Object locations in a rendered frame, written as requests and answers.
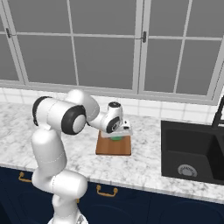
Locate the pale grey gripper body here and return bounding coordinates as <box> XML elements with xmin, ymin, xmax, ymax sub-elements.
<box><xmin>100</xmin><ymin>127</ymin><xmax>134</xmax><ymax>139</ymax></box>

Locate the brown wooden cutting board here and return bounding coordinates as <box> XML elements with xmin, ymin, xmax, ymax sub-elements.
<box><xmin>94</xmin><ymin>129</ymin><xmax>132</xmax><ymax>157</ymax></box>

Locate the navy cupboard front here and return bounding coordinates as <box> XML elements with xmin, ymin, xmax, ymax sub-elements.
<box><xmin>150</xmin><ymin>193</ymin><xmax>224</xmax><ymax>224</ymax></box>
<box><xmin>77</xmin><ymin>181</ymin><xmax>151</xmax><ymax>224</ymax></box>
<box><xmin>0</xmin><ymin>165</ymin><xmax>56</xmax><ymax>224</ymax></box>

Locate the black sink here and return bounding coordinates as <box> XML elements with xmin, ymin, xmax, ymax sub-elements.
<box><xmin>160</xmin><ymin>119</ymin><xmax>224</xmax><ymax>186</ymax></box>

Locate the grey framed window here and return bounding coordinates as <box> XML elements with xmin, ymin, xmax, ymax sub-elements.
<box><xmin>0</xmin><ymin>0</ymin><xmax>224</xmax><ymax>107</ymax></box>

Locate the black tap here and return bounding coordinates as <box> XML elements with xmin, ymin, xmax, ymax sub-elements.
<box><xmin>211</xmin><ymin>95</ymin><xmax>224</xmax><ymax>130</ymax></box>

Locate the black window latch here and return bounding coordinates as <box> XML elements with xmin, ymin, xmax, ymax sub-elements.
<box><xmin>140</xmin><ymin>31</ymin><xmax>148</xmax><ymax>44</ymax></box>
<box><xmin>4</xmin><ymin>27</ymin><xmax>13</xmax><ymax>39</ymax></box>

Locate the brass cupboard handle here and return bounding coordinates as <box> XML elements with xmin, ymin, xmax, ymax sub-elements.
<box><xmin>95</xmin><ymin>184</ymin><xmax>119</xmax><ymax>199</ymax></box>
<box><xmin>17</xmin><ymin>171</ymin><xmax>32</xmax><ymax>184</ymax></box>

